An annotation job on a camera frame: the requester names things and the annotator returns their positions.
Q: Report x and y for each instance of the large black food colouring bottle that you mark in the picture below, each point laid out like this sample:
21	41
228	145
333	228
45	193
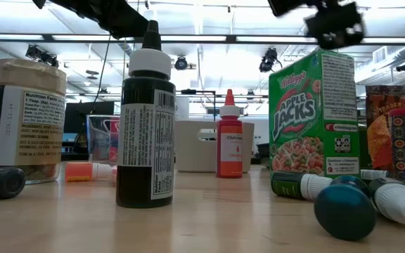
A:
146	147

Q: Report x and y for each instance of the green Apple Jacks cereal box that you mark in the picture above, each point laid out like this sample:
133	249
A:
311	116

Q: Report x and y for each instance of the green label spice jar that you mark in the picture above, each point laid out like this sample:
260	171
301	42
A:
364	151

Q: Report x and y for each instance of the ceiling air vent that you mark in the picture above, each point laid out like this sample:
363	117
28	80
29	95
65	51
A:
380	55

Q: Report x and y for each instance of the light grey plastic bin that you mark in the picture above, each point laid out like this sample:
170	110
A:
195	154

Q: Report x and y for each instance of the small white cap dropper bottle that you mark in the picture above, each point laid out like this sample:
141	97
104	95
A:
399	204

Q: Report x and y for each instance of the clear plastic bin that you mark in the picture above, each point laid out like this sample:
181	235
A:
97	140

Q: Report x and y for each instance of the long ceiling light bar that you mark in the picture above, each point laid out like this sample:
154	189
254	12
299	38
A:
195	38

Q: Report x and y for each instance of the silver ventilation duct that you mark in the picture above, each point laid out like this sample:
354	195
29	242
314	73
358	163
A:
382	70

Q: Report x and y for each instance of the red Froot Loops cereal box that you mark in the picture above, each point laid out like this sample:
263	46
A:
114	140

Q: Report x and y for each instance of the tan lid seasoning jar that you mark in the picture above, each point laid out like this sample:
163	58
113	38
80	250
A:
30	123

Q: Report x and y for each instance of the red patterned box right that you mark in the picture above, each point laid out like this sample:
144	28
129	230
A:
376	140

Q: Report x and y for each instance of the small green dropper bottle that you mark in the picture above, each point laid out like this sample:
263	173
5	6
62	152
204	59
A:
290	184
374	174

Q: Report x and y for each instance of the red patterned tin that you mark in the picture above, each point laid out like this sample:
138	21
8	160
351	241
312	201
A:
401	147

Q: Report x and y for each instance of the round black ceiling device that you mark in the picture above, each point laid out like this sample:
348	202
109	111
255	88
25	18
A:
180	63

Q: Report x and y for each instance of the large orange food colouring bottle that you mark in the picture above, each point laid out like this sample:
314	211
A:
229	147

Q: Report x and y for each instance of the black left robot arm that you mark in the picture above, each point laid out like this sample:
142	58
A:
118	17

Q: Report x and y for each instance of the small teal dropper bottle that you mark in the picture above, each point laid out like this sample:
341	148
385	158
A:
345	212

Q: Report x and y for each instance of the black monitor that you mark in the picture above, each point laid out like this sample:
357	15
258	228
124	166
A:
90	116

